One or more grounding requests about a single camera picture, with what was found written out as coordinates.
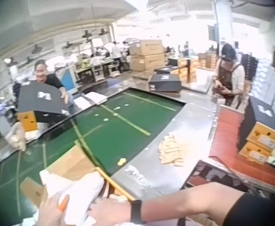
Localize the person's left hand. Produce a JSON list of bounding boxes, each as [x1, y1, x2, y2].
[[37, 190, 70, 226]]

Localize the person's right hand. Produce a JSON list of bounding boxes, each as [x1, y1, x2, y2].
[[88, 197, 132, 226]]

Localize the orange marker pen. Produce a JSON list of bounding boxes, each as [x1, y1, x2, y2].
[[58, 194, 70, 212]]

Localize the white tissue paper bundle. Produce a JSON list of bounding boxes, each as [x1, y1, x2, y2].
[[39, 169, 105, 226]]

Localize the black wrist band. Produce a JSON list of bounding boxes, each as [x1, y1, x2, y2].
[[130, 199, 143, 224]]

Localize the open kraft shoe box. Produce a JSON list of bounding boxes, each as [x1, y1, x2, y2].
[[19, 140, 136, 209]]

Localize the white plastic bag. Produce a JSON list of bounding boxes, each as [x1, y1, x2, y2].
[[5, 121, 28, 152]]

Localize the green conveyor belt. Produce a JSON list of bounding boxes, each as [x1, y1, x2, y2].
[[0, 87, 187, 226]]

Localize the orange shoe box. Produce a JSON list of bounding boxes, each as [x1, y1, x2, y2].
[[245, 121, 275, 151], [17, 110, 38, 132], [238, 141, 273, 163]]

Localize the pile of tan packets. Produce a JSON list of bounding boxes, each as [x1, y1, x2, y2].
[[157, 132, 185, 167]]

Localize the large black printed box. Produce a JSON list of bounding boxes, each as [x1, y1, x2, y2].
[[236, 96, 275, 151], [148, 73, 182, 93], [16, 80, 70, 123], [154, 66, 178, 75]]

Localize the white paper sheets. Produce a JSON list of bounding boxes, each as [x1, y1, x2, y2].
[[83, 91, 109, 105]]

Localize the dark patterned bin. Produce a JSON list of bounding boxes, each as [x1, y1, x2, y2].
[[185, 159, 250, 193]]

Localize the red table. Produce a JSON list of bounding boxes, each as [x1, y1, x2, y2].
[[209, 105, 275, 189]]

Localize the stack of brown cartons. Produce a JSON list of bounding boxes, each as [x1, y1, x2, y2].
[[128, 39, 166, 73]]

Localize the stack of orange boxes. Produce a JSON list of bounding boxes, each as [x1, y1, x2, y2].
[[173, 57, 198, 83]]

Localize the wall of white boxes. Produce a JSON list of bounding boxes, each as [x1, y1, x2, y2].
[[251, 55, 275, 134]]

